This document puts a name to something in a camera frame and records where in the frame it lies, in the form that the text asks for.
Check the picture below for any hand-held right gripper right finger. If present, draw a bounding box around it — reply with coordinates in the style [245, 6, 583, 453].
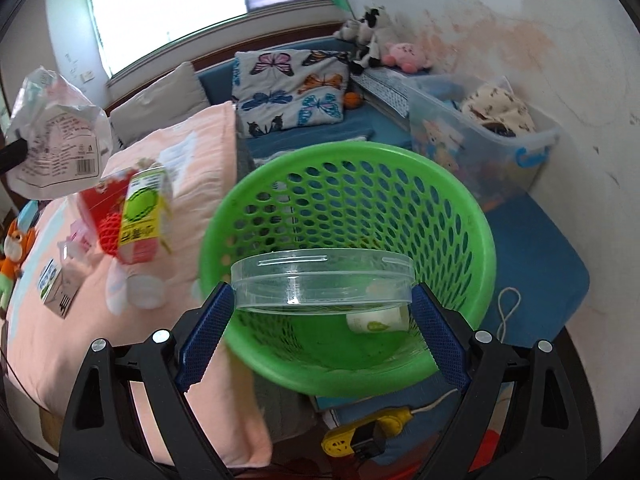
[411, 282, 588, 480]

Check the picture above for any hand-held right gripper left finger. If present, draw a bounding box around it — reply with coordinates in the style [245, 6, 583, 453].
[57, 282, 236, 480]

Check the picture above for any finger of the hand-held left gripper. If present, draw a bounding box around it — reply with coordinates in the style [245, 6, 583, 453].
[0, 140, 27, 174]

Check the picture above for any white plastic bag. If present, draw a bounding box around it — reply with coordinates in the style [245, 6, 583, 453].
[5, 66, 115, 201]

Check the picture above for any round clear plastic lid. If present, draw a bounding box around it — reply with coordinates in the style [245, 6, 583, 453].
[230, 248, 416, 316]

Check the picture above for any green plastic basket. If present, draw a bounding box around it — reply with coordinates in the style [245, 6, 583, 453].
[198, 141, 497, 397]

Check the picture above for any small white paper cup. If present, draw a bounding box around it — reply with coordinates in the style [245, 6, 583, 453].
[346, 306, 410, 334]

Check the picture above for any orange plush toy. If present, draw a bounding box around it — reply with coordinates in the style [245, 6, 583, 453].
[0, 217, 36, 311]

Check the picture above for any small clear plastic cup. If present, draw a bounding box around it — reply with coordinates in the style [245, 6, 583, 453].
[59, 220, 98, 263]

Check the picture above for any red foam fruit net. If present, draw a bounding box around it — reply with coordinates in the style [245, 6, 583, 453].
[75, 170, 133, 256]

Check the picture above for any black power adapter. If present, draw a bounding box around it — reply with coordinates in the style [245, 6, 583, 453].
[350, 422, 388, 461]

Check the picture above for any blue bench cushion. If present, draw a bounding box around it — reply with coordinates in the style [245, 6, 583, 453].
[195, 37, 591, 361]

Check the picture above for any small white carton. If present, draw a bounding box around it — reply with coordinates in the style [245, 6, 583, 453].
[39, 259, 81, 318]

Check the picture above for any yellow green juice carton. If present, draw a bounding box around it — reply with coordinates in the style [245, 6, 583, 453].
[117, 160, 173, 266]

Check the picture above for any yellow power strip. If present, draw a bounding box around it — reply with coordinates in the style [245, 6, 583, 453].
[321, 406, 413, 458]

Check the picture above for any beige pillow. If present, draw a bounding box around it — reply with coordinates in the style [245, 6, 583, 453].
[109, 61, 211, 148]

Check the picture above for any pink blanket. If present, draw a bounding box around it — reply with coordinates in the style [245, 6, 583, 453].
[0, 101, 273, 468]

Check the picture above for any clear plastic storage box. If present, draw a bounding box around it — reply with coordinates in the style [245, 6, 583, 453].
[407, 74, 561, 211]

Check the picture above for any window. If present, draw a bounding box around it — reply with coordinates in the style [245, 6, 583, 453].
[82, 0, 331, 78]

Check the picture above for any cream patterned cloth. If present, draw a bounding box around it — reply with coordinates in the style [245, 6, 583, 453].
[460, 85, 536, 136]

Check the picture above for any black white patterned mat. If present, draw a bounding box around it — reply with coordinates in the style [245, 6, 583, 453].
[357, 67, 426, 121]

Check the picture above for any butterfly print pillow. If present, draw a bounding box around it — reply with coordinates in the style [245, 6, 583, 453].
[232, 49, 353, 138]

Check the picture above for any pink plush toy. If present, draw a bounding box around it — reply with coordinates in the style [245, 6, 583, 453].
[382, 42, 435, 73]

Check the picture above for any cow plush toy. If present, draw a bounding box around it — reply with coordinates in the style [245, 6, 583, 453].
[349, 5, 388, 76]

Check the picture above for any grey plush toy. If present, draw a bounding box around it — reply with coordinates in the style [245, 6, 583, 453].
[332, 19, 361, 43]

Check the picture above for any white string loop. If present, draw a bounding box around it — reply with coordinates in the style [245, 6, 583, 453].
[495, 287, 522, 343]

